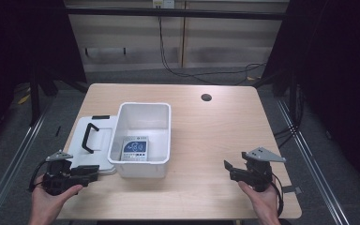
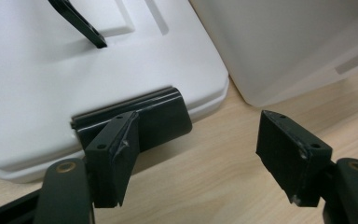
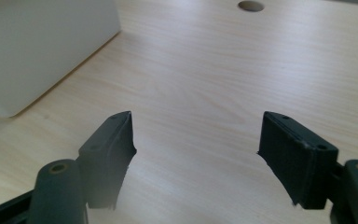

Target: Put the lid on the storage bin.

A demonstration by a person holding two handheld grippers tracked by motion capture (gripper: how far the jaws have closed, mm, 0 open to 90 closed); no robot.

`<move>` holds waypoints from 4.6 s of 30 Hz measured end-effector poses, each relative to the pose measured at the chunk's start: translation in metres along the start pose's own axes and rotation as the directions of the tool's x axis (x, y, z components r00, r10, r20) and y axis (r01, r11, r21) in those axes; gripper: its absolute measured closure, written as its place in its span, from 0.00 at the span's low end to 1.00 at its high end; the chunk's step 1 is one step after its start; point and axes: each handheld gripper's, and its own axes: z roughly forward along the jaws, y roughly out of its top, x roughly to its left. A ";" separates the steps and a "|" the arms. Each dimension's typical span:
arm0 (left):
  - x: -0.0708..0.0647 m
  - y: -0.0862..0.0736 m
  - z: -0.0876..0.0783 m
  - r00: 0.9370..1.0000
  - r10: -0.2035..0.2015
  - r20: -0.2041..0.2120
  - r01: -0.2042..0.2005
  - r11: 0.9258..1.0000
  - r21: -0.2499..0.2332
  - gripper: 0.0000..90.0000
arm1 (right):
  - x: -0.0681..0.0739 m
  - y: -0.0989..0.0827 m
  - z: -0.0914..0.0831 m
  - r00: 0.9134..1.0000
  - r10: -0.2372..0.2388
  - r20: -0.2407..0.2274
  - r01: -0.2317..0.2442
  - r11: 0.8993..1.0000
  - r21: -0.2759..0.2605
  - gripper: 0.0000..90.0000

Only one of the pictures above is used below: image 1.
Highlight black wall cable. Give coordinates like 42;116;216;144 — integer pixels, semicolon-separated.
157;14;267;86

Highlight white lid with black handle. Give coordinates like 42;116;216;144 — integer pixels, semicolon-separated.
67;114;119;175

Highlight yellow floor tape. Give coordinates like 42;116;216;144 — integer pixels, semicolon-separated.
16;93;32;106

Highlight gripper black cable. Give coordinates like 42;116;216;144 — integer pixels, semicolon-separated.
269;172;285;218
27;159;51;193

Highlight black horizontal bar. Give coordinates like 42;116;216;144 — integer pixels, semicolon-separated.
65;7;288;22

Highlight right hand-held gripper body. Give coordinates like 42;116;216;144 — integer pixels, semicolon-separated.
241;146;287;192

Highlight black floor cables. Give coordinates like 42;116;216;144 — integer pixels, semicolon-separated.
273;83;305;150

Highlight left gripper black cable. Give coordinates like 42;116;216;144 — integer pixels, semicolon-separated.
27;159;51;193

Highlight white wall socket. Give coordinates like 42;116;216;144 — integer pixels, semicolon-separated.
152;0;176;9

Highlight black curtain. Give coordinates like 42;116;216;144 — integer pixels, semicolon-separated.
262;0;360;196
0;0;87;154

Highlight metal floor rail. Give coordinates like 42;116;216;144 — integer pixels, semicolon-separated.
0;104;52;225
276;98;352;225

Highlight person's left hand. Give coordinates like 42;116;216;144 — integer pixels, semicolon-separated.
27;174;84;225

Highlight grey tape strip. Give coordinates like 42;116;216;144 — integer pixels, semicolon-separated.
282;185;303;195

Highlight black metal stand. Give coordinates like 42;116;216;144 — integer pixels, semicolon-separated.
27;60;60;128

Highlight blue and white packet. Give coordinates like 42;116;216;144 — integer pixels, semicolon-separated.
120;135;150;162

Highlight person's right hand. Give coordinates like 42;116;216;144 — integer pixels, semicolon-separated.
237;180;283;225

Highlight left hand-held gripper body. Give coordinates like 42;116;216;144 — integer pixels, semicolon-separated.
41;150;76;197

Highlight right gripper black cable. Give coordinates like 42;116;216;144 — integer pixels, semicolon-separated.
269;172;285;218

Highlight white plastic storage box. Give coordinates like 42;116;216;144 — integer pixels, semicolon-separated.
107;101;173;179

